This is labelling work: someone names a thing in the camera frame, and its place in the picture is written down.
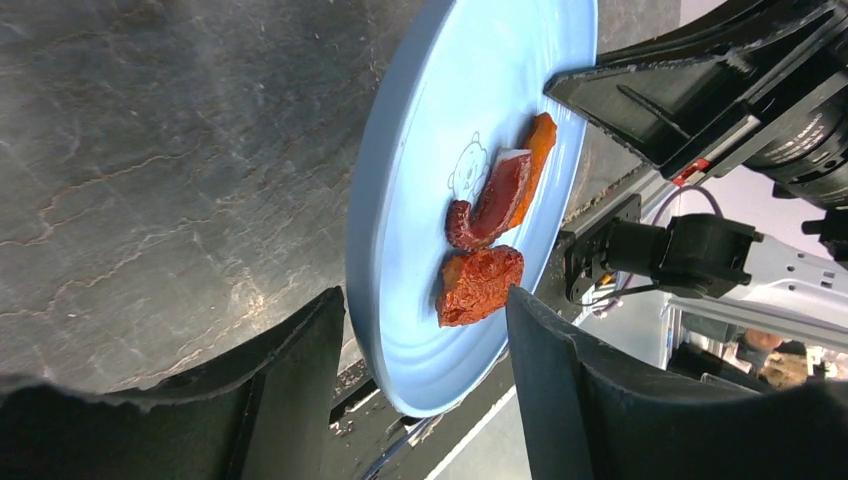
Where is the brown octopus tentacle toy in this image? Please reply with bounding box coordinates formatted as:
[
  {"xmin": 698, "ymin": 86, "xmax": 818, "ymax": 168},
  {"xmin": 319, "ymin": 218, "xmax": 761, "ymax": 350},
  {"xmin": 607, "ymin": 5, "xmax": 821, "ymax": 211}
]
[{"xmin": 445, "ymin": 148, "xmax": 532, "ymax": 252}]

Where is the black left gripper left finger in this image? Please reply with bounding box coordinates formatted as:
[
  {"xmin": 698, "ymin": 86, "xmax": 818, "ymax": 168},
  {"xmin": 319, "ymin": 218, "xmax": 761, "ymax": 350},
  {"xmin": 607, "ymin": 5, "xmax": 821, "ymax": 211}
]
[{"xmin": 1, "ymin": 287, "xmax": 345, "ymax": 479}]

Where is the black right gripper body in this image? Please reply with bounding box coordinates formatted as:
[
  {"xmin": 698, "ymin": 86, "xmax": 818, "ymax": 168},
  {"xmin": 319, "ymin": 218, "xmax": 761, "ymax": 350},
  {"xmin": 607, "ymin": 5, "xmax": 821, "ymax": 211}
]
[{"xmin": 659, "ymin": 13, "xmax": 847, "ymax": 189}]

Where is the orange nugget toy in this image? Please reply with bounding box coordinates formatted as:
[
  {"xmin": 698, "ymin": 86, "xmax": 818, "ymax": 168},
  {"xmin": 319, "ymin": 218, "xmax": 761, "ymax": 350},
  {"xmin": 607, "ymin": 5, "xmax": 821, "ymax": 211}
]
[{"xmin": 509, "ymin": 112, "xmax": 558, "ymax": 228}]

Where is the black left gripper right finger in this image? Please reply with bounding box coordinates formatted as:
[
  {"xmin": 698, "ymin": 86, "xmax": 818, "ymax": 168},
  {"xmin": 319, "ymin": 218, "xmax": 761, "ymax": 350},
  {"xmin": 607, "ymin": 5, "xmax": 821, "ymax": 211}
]
[{"xmin": 506, "ymin": 287, "xmax": 847, "ymax": 479}]

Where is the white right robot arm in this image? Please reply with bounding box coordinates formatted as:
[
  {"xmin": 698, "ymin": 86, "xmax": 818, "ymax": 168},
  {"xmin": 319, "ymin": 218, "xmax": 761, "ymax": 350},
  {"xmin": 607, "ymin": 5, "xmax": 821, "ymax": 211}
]
[{"xmin": 545, "ymin": 1, "xmax": 847, "ymax": 349}]

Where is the red-brown meat roll toy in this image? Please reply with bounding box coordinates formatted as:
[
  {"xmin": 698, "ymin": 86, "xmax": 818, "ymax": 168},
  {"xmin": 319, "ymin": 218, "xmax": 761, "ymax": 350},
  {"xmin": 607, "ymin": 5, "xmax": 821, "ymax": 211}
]
[{"xmin": 436, "ymin": 245, "xmax": 525, "ymax": 328}]

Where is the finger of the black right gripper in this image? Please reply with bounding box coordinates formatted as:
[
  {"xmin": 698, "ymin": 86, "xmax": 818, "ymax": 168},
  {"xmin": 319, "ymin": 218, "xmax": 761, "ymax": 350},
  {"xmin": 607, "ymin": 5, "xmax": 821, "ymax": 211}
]
[
  {"xmin": 544, "ymin": 46, "xmax": 749, "ymax": 166},
  {"xmin": 596, "ymin": 1, "xmax": 835, "ymax": 67}
]

